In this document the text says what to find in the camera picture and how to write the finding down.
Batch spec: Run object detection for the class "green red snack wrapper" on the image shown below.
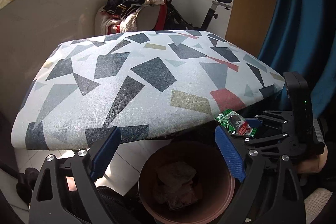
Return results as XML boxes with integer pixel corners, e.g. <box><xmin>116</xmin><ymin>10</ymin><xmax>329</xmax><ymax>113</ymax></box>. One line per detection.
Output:
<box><xmin>214</xmin><ymin>109</ymin><xmax>257</xmax><ymax>138</ymax></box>

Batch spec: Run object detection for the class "brown round trash bin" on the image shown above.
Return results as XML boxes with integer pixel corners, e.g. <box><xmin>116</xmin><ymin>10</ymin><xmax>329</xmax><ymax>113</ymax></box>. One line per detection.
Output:
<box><xmin>138</xmin><ymin>145</ymin><xmax>235</xmax><ymax>223</ymax></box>

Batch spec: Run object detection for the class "person right hand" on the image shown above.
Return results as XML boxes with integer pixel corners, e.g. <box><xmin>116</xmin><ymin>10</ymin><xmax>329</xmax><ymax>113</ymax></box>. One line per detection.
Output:
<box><xmin>295</xmin><ymin>145</ymin><xmax>328</xmax><ymax>173</ymax></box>

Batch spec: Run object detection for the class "black slipper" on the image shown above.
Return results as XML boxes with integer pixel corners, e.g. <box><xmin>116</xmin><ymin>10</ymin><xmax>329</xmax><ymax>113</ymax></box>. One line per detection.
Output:
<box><xmin>16</xmin><ymin>167</ymin><xmax>39</xmax><ymax>205</ymax></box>

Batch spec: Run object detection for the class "blue curtain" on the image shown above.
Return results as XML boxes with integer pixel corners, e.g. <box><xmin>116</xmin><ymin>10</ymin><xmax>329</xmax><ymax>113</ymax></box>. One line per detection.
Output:
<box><xmin>258</xmin><ymin>0</ymin><xmax>335</xmax><ymax>117</ymax></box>

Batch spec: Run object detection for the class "geometric patterned tablecloth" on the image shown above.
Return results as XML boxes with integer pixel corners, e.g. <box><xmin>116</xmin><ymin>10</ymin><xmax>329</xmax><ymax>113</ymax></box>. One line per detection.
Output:
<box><xmin>11</xmin><ymin>30</ymin><xmax>284</xmax><ymax>150</ymax></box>

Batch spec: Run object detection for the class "pile of clothes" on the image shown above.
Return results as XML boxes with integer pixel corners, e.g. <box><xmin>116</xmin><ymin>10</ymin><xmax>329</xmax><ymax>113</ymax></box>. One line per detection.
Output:
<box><xmin>102</xmin><ymin>0</ymin><xmax>166</xmax><ymax>33</ymax></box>

